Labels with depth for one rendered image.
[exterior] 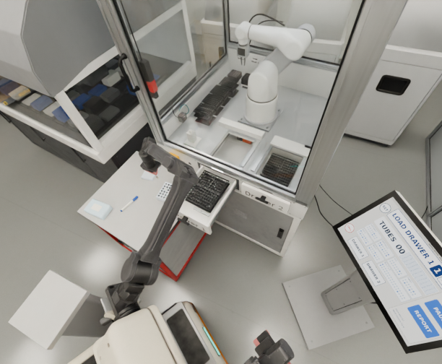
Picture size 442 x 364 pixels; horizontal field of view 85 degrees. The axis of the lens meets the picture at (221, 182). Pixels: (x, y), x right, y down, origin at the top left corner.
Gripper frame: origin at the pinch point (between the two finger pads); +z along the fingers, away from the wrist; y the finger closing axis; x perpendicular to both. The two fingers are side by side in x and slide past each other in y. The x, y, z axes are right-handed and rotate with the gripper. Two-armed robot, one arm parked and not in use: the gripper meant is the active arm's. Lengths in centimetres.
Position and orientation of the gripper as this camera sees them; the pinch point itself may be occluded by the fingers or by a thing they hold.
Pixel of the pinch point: (155, 173)
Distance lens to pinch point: 145.3
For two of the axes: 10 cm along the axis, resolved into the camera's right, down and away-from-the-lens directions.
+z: 0.7, 5.2, 8.5
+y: -9.1, -3.2, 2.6
